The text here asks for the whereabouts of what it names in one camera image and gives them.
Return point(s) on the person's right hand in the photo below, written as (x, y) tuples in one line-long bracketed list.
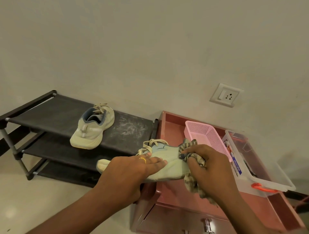
[(212, 168)]

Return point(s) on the person's left hand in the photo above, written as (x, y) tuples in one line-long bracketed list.
[(120, 178)]

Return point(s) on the person's left little finger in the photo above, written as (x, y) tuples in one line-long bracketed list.
[(144, 156)]

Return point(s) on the person's right fingers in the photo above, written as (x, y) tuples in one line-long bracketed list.
[(195, 150)]

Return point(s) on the person's left middle finger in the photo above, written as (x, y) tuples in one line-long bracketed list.
[(153, 171)]

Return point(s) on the pale green sneaker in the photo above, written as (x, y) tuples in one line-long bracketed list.
[(171, 166), (90, 131)]

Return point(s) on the patterned cleaning cloth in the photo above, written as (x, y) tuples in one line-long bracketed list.
[(190, 184)]

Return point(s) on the person's left forearm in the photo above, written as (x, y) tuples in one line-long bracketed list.
[(72, 214)]

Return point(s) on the person's right forearm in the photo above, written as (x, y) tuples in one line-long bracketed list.
[(241, 217)]

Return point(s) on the pink plastic basket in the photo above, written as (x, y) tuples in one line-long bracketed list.
[(205, 135)]

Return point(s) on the pink cabinet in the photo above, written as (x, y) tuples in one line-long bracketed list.
[(173, 200)]

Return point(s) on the blue label card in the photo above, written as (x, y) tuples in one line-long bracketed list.
[(236, 164)]

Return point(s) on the black shoe rack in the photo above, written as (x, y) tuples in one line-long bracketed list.
[(62, 113)]

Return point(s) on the white wall socket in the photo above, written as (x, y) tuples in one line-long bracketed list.
[(226, 95)]

